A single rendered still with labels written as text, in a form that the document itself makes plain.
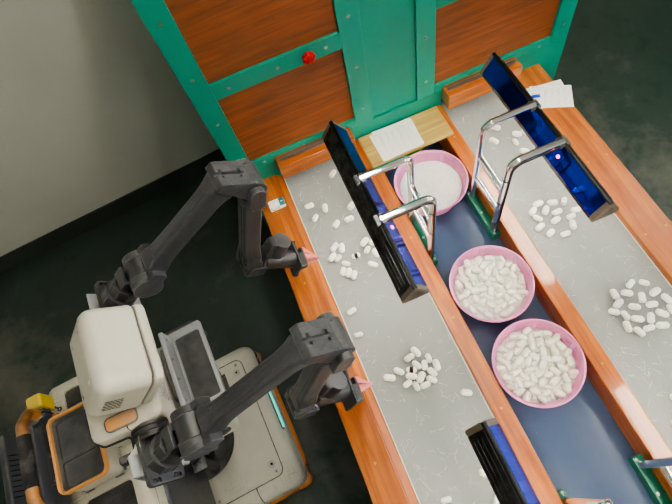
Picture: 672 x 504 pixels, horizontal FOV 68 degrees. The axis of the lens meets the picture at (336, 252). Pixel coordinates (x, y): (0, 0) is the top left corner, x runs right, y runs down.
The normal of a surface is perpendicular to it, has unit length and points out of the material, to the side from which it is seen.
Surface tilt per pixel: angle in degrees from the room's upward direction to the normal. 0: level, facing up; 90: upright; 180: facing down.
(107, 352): 43
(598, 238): 0
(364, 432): 0
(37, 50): 90
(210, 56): 90
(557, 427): 0
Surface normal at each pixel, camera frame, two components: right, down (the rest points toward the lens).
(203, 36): 0.36, 0.82
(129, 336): 0.48, -0.62
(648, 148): -0.16, -0.42
